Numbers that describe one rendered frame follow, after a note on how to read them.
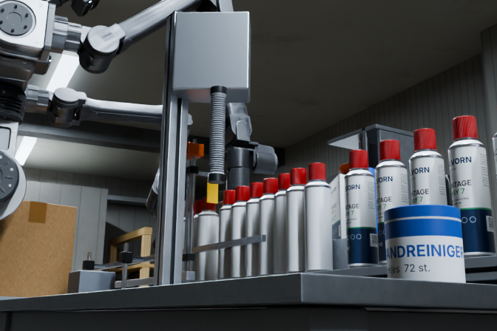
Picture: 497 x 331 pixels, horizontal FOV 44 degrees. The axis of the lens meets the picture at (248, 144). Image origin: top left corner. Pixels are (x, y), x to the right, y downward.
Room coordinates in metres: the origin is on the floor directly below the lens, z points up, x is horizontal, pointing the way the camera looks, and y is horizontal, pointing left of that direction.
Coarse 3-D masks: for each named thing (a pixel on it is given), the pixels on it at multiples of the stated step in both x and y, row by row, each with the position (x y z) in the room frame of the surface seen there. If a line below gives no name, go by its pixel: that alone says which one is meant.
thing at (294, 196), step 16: (304, 176) 1.17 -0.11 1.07; (288, 192) 1.17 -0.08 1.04; (288, 208) 1.17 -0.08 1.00; (288, 224) 1.17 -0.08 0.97; (288, 240) 1.17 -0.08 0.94; (304, 240) 1.16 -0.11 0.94; (288, 256) 1.17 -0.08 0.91; (304, 256) 1.16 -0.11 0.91; (288, 272) 1.17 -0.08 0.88; (304, 272) 1.16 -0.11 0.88
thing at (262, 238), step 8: (232, 240) 1.32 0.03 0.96; (240, 240) 1.29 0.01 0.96; (248, 240) 1.26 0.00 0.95; (256, 240) 1.24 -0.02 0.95; (264, 240) 1.23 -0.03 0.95; (200, 248) 1.43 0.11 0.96; (208, 248) 1.40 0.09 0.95; (216, 248) 1.37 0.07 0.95; (224, 248) 1.36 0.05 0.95; (144, 256) 1.70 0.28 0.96; (152, 256) 1.66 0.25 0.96; (104, 264) 1.96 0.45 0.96; (112, 264) 1.90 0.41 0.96; (120, 264) 1.85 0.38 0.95; (128, 264) 1.80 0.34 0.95
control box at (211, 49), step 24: (192, 24) 1.27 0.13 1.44; (216, 24) 1.27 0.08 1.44; (240, 24) 1.27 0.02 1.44; (192, 48) 1.27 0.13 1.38; (216, 48) 1.27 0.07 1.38; (240, 48) 1.27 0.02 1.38; (192, 72) 1.27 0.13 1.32; (216, 72) 1.27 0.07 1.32; (240, 72) 1.27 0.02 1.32; (192, 96) 1.32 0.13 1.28; (240, 96) 1.31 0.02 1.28
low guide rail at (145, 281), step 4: (128, 280) 1.99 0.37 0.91; (132, 280) 1.96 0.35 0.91; (136, 280) 1.93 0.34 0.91; (140, 280) 1.91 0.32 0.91; (144, 280) 1.88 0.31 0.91; (148, 280) 1.86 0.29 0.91; (152, 280) 1.83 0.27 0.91; (116, 284) 2.07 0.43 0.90; (120, 284) 2.04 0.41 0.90; (128, 284) 1.98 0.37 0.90; (132, 284) 1.95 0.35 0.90; (136, 284) 1.93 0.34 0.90; (140, 284) 1.91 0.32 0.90; (144, 284) 1.88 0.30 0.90; (148, 284) 1.88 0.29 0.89
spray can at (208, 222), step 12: (204, 204) 1.47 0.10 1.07; (204, 216) 1.46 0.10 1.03; (216, 216) 1.47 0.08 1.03; (204, 228) 1.46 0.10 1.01; (216, 228) 1.47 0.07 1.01; (204, 240) 1.46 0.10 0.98; (216, 240) 1.47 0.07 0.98; (204, 252) 1.46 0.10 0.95; (216, 252) 1.47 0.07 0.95; (204, 264) 1.46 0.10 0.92; (216, 264) 1.47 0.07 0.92; (204, 276) 1.46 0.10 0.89; (216, 276) 1.47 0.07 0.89
